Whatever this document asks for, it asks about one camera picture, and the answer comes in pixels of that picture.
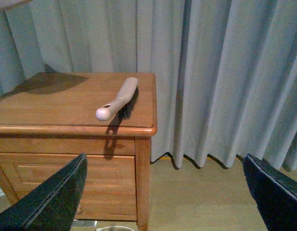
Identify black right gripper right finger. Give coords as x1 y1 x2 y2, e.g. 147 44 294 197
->
243 154 297 231

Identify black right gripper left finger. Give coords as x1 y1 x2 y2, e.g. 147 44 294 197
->
0 154 88 231

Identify beige hand brush black bristles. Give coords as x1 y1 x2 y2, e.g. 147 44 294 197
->
95 77 139 121

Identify beige plastic dustpan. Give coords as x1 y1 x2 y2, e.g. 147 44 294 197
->
0 0 31 12

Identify wooden nightstand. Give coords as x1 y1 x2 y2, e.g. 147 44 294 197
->
0 72 157 231

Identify grey curtain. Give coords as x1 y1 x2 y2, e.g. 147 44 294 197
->
0 0 297 170

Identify white cable on floor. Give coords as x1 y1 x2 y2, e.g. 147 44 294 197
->
96 225 132 231

